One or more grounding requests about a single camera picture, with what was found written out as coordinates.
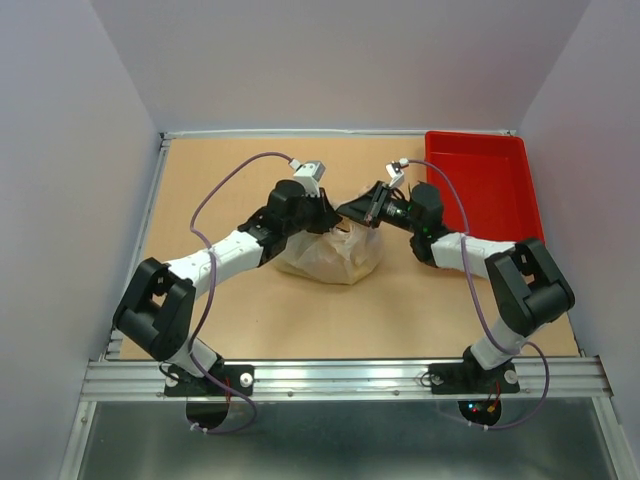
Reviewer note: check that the white plastic bag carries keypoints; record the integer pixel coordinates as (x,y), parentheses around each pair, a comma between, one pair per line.
(343,256)

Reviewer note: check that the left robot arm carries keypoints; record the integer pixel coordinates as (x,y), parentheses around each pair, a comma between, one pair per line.
(156,308)

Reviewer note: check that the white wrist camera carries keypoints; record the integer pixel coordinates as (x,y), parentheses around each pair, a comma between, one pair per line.
(309,175)
(395,170)

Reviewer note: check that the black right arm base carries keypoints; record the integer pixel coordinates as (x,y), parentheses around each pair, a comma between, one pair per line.
(465,378)

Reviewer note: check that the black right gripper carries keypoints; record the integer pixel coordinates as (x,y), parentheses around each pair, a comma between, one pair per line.
(367,207)

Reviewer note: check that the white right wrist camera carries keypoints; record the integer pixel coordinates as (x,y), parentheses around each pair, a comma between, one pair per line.
(395,170)

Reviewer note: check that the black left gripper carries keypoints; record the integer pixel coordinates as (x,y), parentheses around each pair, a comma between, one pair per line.
(325,217)

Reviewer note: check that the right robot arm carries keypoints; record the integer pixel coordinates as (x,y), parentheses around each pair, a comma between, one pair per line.
(528,287)

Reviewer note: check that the red plastic tray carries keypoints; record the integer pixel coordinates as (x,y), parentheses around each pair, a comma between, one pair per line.
(485,179)

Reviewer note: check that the aluminium front rail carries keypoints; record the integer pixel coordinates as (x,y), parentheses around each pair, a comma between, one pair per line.
(328,380)

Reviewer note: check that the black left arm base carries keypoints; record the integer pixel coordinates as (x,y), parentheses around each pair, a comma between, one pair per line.
(210,382)

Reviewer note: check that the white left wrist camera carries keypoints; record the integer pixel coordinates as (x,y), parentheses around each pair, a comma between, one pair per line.
(309,175)

